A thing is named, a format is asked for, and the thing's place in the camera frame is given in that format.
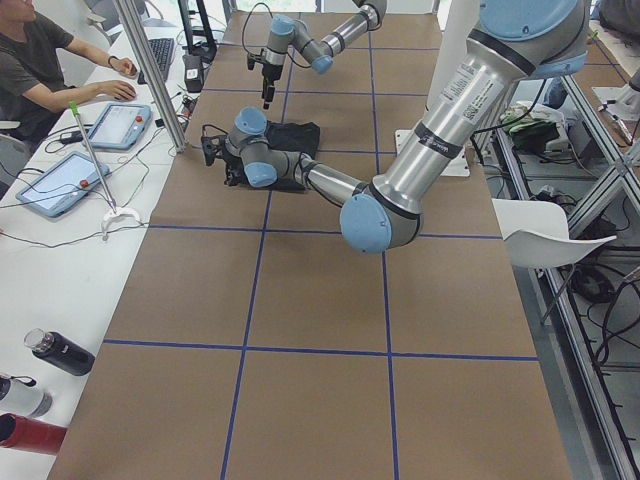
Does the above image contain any white plastic chair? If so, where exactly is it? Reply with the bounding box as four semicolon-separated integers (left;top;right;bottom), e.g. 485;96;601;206
492;198;617;269

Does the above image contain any blue teach pendant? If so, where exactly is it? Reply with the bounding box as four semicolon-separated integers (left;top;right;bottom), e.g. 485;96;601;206
88;102;152;151
15;152;100;218

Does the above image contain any person at keyboard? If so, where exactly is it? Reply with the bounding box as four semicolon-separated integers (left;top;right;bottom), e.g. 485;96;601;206
1;1;137;147

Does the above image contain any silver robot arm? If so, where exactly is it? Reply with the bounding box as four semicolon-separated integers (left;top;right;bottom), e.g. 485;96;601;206
203;0;590;253
247;0;387;110

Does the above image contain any red water bottle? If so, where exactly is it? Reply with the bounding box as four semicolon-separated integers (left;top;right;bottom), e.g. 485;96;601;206
1;413;67;455

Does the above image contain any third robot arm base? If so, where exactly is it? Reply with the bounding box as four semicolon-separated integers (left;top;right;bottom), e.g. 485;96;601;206
592;70;639;121

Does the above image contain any black keyboard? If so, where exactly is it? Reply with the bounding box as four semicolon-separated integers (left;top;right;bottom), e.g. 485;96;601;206
148;38;175;81

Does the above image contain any black water bottle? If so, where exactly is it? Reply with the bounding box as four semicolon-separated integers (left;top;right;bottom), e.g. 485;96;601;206
23;328;95;376

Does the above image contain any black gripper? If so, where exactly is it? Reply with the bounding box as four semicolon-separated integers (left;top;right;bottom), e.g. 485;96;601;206
247;49;282;110
201;133;246;186

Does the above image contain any aluminium frame post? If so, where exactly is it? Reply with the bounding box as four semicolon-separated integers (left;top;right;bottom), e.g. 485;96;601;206
114;0;187;153

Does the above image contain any grabber stick tool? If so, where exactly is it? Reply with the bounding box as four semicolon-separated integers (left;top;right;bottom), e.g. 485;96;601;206
68;101;143;241

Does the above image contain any near blue teach pendant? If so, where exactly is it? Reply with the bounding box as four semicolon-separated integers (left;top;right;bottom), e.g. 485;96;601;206
15;152;100;218

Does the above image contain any white water bottle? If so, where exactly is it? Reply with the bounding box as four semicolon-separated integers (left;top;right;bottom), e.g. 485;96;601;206
0;377;53;418

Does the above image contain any black graphic t-shirt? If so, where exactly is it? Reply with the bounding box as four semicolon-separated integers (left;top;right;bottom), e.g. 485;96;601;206
223;119;321;191

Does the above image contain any far blue teach pendant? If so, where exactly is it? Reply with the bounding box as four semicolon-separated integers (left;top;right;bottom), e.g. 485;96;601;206
88;102;152;151

